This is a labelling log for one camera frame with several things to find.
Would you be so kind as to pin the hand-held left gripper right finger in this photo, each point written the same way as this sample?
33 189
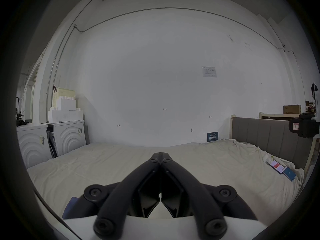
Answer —
202 196

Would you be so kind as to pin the phone with blue screen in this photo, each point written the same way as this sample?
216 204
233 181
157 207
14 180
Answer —
290 174

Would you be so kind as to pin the white arc-patterned cabinet with foam blocks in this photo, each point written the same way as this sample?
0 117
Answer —
70 136

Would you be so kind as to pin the dark blue wall sign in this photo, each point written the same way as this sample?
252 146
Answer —
212 136

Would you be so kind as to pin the dark blue garment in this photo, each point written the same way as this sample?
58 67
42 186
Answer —
69 209

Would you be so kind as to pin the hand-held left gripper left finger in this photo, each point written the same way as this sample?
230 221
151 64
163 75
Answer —
117 196

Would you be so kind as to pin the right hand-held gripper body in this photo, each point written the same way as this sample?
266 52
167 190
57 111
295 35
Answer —
306 126

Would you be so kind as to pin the white paper wall notice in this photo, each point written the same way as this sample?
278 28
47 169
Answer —
209 71

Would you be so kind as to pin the pale wooden frame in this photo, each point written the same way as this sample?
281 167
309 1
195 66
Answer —
275 116

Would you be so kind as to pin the bed with beige sheet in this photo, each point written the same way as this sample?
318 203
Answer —
100 164

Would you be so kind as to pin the brown carton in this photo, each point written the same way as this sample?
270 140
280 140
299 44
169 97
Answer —
292 109

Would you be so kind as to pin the phone with red screen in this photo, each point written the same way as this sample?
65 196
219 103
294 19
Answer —
277 166

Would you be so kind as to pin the grey padded headboard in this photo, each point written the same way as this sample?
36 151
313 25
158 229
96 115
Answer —
262 131

